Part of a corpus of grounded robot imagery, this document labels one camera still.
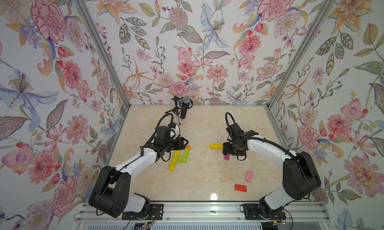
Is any long yellow block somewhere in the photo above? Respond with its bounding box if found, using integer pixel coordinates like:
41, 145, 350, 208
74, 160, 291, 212
210, 144, 223, 150
168, 157, 178, 172

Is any lime green block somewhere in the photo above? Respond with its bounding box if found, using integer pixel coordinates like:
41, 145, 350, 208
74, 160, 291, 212
183, 149, 190, 159
177, 156, 188, 163

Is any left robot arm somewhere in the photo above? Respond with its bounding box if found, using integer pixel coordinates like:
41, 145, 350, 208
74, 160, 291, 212
89, 123, 189, 218

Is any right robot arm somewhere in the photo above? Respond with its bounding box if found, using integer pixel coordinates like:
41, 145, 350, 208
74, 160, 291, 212
223, 123, 321, 217

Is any pink block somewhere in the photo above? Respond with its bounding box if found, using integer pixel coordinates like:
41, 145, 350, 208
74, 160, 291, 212
245, 171, 253, 183

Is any red block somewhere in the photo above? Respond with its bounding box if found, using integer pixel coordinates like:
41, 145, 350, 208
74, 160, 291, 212
235, 184, 247, 193

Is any black microphone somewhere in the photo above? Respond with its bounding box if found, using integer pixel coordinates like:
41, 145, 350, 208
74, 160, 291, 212
180, 95, 193, 120

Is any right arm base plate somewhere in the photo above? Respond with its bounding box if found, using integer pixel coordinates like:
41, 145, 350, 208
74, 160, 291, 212
239, 203, 287, 221

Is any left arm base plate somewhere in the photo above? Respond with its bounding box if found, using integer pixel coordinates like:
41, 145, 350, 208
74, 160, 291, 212
122, 204, 164, 221

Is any aluminium front rail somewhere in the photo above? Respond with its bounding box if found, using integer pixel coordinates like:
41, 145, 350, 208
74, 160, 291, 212
74, 201, 330, 224

